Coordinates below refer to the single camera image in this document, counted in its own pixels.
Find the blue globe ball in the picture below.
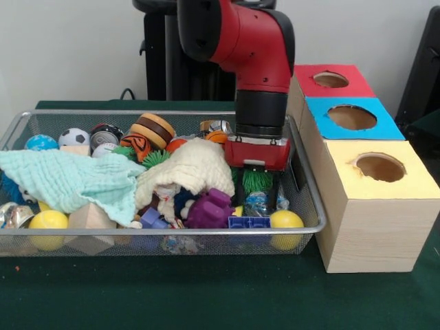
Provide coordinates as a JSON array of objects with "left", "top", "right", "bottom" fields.
[{"left": 24, "top": 134, "right": 59, "bottom": 151}]

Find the black upright panel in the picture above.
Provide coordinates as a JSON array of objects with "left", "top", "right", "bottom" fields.
[{"left": 394, "top": 5, "right": 440, "bottom": 138}]

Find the toy burger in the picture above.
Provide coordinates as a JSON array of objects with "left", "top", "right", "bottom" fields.
[{"left": 129, "top": 112, "right": 175, "bottom": 149}]

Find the yellow ball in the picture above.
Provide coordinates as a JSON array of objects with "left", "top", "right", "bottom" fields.
[
  {"left": 269, "top": 209, "right": 305, "bottom": 250},
  {"left": 28, "top": 209, "right": 69, "bottom": 251}
]

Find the dark green tablecloth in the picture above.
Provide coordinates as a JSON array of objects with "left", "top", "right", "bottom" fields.
[{"left": 0, "top": 99, "right": 440, "bottom": 330}]

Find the purple rubber toy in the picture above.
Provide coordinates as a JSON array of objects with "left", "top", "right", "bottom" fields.
[{"left": 184, "top": 188, "right": 237, "bottom": 228}]

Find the large green spiky ball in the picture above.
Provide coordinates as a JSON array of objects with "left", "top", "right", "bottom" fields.
[{"left": 230, "top": 167, "right": 276, "bottom": 193}]

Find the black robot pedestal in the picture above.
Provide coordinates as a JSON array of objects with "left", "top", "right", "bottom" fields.
[{"left": 132, "top": 0, "right": 278, "bottom": 101}]

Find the wooden box with three holes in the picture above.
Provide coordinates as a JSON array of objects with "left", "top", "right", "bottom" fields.
[{"left": 287, "top": 63, "right": 440, "bottom": 274}]

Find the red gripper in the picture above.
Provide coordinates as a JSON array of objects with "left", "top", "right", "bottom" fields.
[{"left": 223, "top": 135, "right": 292, "bottom": 210}]

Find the mint green cloth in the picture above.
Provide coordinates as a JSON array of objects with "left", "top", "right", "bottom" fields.
[{"left": 0, "top": 148, "right": 147, "bottom": 227}]

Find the cream white cloth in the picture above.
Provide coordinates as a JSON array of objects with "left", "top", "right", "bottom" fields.
[{"left": 134, "top": 137, "right": 235, "bottom": 221}]

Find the black and white football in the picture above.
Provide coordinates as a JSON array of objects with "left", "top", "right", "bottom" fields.
[{"left": 57, "top": 127, "right": 90, "bottom": 149}]

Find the metal wire mesh bin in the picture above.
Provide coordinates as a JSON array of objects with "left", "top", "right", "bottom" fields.
[{"left": 0, "top": 109, "right": 327, "bottom": 258}]

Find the crushed bottle with blue label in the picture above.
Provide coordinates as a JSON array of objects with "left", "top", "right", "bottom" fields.
[{"left": 245, "top": 190, "right": 290, "bottom": 217}]

